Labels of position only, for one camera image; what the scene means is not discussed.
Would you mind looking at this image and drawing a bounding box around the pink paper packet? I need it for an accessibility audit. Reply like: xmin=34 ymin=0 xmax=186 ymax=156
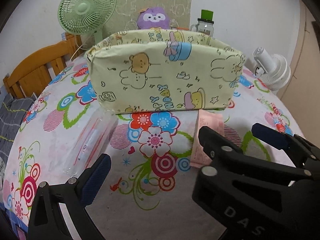
xmin=190 ymin=109 xmax=225 ymax=168

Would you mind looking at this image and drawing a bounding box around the beige door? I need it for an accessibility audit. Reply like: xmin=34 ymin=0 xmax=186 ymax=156
xmin=278 ymin=1 xmax=319 ymax=146

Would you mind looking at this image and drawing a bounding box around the white standing fan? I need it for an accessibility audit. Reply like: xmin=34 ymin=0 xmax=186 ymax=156
xmin=253 ymin=47 xmax=291 ymax=93

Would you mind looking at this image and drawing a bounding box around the clear plastic sleeve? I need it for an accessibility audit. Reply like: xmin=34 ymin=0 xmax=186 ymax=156
xmin=63 ymin=108 xmax=117 ymax=177

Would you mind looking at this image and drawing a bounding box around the floral tablecloth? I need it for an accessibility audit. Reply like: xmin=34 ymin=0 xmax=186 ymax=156
xmin=1 ymin=57 xmax=301 ymax=239

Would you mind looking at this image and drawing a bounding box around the yellow cartoon fabric box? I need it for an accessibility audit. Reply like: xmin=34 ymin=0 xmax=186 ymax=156
xmin=86 ymin=28 xmax=246 ymax=113

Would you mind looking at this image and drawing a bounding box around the grey plaid pillow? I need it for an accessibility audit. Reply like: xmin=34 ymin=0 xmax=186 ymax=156
xmin=0 ymin=93 xmax=36 ymax=164

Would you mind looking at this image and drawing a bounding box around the glass jar green lid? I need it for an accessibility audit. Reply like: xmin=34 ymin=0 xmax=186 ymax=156
xmin=189 ymin=9 xmax=214 ymax=37

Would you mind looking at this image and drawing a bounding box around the purple plush toy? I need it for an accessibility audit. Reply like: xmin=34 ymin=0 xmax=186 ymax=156
xmin=136 ymin=7 xmax=170 ymax=29

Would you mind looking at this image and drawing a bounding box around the green patterned cardboard sheet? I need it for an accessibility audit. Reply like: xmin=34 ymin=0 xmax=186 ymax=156
xmin=103 ymin=0 xmax=192 ymax=38

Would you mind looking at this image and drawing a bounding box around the green desk fan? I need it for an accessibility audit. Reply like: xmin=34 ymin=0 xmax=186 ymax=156
xmin=57 ymin=0 xmax=117 ymax=43

